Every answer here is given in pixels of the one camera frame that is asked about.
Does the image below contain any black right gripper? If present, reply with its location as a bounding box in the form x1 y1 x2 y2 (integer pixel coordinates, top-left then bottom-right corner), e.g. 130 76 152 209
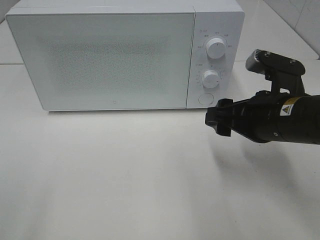
204 90 285 143

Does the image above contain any round white door button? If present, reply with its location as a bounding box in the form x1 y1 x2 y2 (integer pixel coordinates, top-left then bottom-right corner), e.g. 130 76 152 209
198 93 214 106

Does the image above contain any white timer knob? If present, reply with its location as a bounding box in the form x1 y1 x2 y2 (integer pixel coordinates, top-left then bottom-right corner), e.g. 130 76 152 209
201 70 221 89

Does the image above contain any white microwave door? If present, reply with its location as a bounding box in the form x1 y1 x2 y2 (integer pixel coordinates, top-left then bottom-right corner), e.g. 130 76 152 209
7 13 194 111

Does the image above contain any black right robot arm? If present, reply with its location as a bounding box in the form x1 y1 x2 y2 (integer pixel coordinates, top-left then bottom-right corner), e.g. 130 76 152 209
205 91 320 145

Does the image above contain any upper white power knob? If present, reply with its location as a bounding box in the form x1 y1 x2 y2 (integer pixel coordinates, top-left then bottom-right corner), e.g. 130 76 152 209
204 35 227 60

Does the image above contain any white microwave oven body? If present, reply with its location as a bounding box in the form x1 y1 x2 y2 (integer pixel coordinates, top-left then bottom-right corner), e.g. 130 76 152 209
5 0 245 111

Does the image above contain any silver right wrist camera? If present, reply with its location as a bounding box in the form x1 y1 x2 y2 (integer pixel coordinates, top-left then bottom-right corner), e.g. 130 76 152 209
245 49 306 97

